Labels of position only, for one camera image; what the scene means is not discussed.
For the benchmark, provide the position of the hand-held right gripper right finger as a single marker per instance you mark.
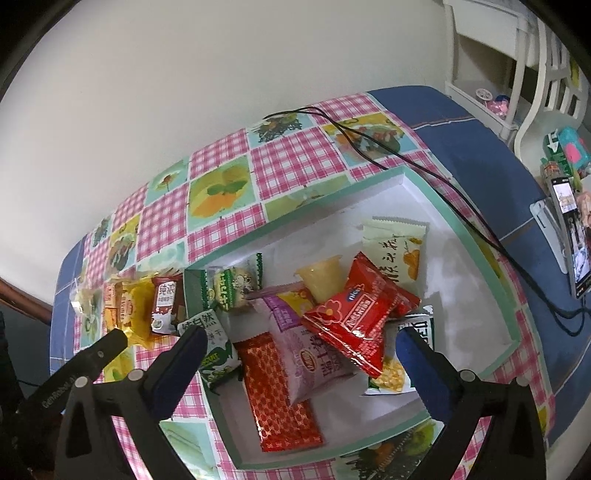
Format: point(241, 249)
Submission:
point(425, 369)

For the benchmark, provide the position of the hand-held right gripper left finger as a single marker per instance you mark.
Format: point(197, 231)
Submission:
point(180, 369)

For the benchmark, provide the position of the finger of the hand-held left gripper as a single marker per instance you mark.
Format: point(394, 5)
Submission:
point(104, 350)

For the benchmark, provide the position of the white corn print packet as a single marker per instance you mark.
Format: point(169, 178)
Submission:
point(392, 376)

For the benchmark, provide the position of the red flower print snack packet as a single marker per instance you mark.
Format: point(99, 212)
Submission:
point(355, 327)

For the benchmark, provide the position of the teal cardboard box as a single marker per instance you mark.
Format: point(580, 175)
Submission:
point(461, 286)

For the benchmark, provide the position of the red gold patterned packet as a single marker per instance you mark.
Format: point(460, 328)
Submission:
point(277, 401)

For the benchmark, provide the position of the purple snack packet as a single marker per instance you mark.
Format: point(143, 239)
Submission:
point(300, 355)

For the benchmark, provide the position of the green white biscuit packet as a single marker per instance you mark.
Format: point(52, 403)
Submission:
point(217, 355)

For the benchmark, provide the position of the yellow translucent snack packet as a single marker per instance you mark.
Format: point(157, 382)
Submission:
point(134, 314)

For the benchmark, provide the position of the cream orange chip packet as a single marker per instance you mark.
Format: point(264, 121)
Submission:
point(111, 300)

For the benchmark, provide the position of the clear bag with bun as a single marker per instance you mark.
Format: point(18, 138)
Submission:
point(87, 300)

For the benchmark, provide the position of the brown milk snack packet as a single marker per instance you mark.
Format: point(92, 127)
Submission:
point(164, 300)

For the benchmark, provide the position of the green white cookie packet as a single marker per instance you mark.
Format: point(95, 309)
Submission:
point(233, 286)

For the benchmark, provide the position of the white packet with orange print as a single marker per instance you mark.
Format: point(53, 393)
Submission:
point(397, 249)

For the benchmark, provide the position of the yellow jelly cup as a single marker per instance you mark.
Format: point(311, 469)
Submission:
point(321, 279)

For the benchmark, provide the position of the white phone stand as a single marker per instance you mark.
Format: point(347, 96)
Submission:
point(547, 226)

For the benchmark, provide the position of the black smartphone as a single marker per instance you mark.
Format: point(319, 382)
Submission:
point(572, 230)

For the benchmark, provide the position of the blue cloth with white lines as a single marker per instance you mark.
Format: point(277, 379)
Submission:
point(485, 152)

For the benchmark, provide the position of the green packet with white arrow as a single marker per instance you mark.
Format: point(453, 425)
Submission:
point(556, 154)

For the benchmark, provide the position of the teal pink box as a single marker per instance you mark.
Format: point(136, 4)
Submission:
point(575, 147)

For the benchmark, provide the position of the pink small object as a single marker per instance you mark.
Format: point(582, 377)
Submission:
point(501, 104)

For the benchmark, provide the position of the white chair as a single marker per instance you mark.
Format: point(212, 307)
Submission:
point(545, 69)

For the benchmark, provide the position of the white shelf unit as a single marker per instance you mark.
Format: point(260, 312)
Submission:
point(466, 27)

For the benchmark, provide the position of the brown wooden rail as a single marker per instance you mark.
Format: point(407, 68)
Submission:
point(27, 302)

